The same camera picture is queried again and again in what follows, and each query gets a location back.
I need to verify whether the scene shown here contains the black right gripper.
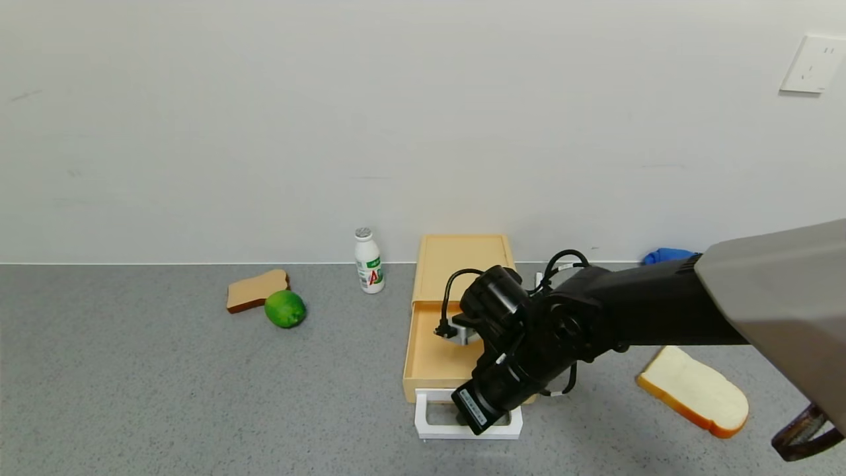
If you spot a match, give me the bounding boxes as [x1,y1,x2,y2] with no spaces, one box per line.
[451,362,529,436]

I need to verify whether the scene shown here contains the yellow drawer with white handle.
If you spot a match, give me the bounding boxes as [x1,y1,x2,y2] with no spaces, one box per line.
[402,300,537,441]

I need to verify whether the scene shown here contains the white milk bottle green label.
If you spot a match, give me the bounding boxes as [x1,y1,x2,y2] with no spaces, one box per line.
[354,227,386,295]

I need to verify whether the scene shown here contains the green lime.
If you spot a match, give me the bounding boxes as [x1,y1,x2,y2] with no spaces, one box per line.
[264,290,307,329]

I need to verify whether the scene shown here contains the white bread slice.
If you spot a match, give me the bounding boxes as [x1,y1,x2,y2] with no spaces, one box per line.
[636,345,751,440]

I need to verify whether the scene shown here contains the rolled blue cloth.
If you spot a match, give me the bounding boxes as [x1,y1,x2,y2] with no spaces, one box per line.
[641,248,700,266]

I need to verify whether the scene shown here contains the brown toast slice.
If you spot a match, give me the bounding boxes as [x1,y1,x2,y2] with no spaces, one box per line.
[226,268,291,315]

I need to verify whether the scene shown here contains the black camera cable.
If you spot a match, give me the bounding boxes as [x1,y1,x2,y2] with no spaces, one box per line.
[439,268,487,331]

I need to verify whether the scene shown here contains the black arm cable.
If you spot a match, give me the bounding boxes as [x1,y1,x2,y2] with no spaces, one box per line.
[538,249,591,293]

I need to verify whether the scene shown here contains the white wall socket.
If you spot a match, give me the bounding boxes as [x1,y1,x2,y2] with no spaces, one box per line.
[779,34,846,94]

